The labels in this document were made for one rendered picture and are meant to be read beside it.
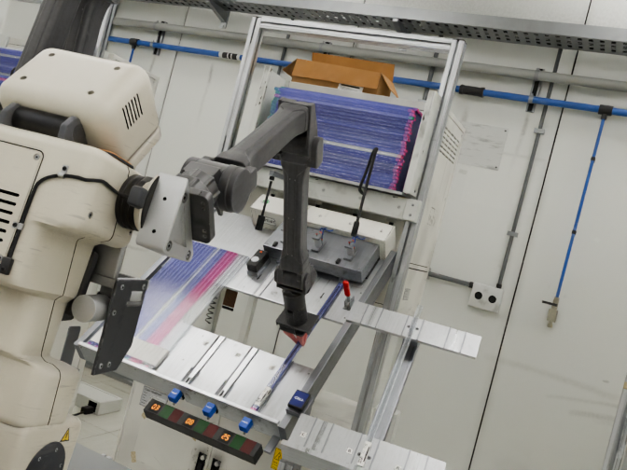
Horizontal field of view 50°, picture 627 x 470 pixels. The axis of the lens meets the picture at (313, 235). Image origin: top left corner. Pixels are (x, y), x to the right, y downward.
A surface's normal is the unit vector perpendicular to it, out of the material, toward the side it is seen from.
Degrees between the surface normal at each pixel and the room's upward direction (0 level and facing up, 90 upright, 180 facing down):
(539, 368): 90
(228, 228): 43
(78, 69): 48
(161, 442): 90
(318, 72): 80
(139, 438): 90
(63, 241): 90
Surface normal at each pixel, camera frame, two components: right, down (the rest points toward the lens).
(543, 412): -0.40, -0.11
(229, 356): -0.09, -0.77
